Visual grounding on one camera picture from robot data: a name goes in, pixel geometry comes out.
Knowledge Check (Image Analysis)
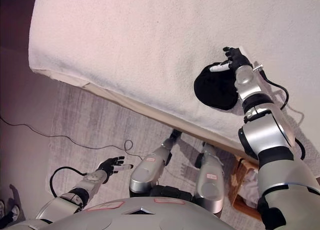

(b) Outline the woven wicker basket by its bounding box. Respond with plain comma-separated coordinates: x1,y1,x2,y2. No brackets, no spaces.
228,155,264,221

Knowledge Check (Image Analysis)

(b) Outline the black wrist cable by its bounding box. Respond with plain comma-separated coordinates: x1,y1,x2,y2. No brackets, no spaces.
259,69,306,161
49,166,87,199

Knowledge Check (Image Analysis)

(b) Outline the bed with white blanket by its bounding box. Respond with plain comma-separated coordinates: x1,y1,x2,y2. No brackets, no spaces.
28,0,320,179

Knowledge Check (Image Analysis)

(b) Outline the robot right hand black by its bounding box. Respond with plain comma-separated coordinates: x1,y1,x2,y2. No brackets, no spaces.
209,46,253,73

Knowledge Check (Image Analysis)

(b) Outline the robot right leg silver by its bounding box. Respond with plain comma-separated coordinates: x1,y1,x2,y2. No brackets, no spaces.
194,141,226,215

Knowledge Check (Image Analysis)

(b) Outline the black garment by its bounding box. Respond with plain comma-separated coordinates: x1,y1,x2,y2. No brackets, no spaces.
193,62,239,112

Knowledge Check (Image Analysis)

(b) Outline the white cloth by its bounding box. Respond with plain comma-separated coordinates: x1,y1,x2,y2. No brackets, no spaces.
240,168,261,211

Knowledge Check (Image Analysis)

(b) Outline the grey patterned rug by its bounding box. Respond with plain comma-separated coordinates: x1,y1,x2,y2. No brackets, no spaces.
46,81,266,230

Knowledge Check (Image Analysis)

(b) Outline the robot torso silver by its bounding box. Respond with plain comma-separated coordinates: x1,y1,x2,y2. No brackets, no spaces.
0,184,237,230

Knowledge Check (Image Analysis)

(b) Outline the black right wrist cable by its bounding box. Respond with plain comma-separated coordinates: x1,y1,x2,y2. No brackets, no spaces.
259,69,306,161

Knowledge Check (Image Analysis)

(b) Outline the thin black floor cable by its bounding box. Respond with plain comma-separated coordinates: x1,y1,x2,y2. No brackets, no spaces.
0,116,144,159

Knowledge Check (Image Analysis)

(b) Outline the robot left hand black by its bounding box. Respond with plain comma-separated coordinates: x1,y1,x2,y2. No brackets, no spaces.
96,155,133,178

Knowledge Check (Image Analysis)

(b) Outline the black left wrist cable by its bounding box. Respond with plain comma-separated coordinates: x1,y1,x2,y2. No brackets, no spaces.
49,166,87,199

